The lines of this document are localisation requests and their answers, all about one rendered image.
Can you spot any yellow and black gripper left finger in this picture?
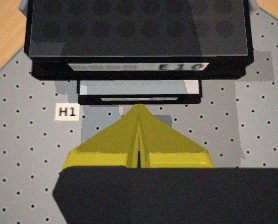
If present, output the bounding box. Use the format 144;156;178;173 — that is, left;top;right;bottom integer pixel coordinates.
61;104;139;171

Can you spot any white well plate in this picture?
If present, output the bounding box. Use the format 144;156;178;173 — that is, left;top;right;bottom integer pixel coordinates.
76;80;203;105

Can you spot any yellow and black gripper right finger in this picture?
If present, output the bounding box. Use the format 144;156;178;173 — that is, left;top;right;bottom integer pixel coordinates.
139;104;215;168

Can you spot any grey slotted shelf rack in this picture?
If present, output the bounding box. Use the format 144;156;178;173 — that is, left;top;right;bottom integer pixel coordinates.
18;0;259;105

